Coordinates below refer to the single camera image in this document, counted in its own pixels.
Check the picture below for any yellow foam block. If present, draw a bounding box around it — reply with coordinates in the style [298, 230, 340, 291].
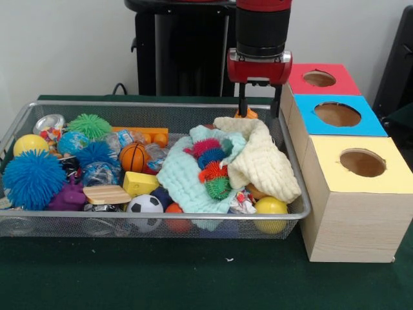
[122, 170, 161, 198]

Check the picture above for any small basketball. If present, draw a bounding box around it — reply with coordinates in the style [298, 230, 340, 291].
[119, 143, 150, 172]

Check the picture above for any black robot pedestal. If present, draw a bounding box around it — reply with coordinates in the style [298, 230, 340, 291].
[124, 0, 238, 98]

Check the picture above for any orange plastic toy truck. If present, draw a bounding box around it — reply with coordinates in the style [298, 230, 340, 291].
[234, 108, 259, 119]

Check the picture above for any large blue spiky ball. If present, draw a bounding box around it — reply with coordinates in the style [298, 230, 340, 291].
[3, 150, 68, 211]

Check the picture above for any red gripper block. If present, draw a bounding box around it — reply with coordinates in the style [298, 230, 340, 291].
[227, 48, 294, 119]

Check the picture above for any black chair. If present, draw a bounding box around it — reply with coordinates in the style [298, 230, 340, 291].
[372, 5, 413, 114]

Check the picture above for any dark green table cloth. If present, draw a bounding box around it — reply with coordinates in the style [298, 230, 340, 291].
[382, 103, 413, 149]
[0, 94, 413, 310]

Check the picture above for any small soccer ball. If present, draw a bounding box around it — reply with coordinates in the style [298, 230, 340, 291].
[126, 193, 165, 233]

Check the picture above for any yellow plastic ball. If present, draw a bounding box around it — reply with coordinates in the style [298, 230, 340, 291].
[254, 196, 289, 234]

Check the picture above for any plain green spiky ball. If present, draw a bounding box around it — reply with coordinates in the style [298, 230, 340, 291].
[66, 112, 113, 141]

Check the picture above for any light blue waffle cloth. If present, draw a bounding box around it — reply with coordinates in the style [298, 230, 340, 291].
[156, 125, 249, 214]

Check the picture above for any multicolour spiky caterpillar toy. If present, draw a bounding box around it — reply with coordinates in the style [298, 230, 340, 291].
[183, 138, 234, 200]

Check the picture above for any cream waffle cloth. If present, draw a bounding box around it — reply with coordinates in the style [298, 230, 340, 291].
[213, 116, 303, 204]

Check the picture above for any shallow clear mesh bin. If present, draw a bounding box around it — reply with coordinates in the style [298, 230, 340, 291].
[0, 100, 312, 240]

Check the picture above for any wooden box with three holes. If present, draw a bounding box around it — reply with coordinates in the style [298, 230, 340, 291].
[276, 63, 404, 264]

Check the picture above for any long orange toy brick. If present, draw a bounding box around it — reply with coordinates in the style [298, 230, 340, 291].
[111, 125, 170, 149]

